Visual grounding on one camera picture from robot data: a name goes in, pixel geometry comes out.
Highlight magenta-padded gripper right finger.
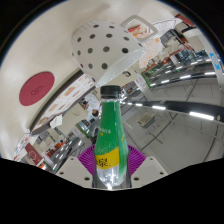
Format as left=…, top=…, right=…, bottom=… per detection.
left=124, top=144, right=168, bottom=189

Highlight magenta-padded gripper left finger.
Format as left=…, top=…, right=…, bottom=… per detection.
left=54, top=145, right=98, bottom=189

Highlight green-labelled clear drink bottle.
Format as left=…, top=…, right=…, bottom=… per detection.
left=93, top=85, right=130, bottom=191

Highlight white crumpled napkin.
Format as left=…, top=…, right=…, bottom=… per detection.
left=49, top=114, right=64, bottom=130

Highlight ceiling air conditioner unit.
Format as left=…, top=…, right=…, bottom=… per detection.
left=137, top=112, right=156, bottom=127

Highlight colourful printed flyer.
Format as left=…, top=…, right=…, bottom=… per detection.
left=13, top=133, right=32, bottom=162

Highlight ceiling strip lights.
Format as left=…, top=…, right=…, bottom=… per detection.
left=119, top=59, right=224, bottom=122

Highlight flat round red coaster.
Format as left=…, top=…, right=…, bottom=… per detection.
left=18, top=71, right=56, bottom=107

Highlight plastic bag with food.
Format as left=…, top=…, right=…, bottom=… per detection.
left=128, top=18, right=162, bottom=69

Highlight white polka-dot mug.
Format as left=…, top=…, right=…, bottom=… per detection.
left=69, top=14, right=159, bottom=88

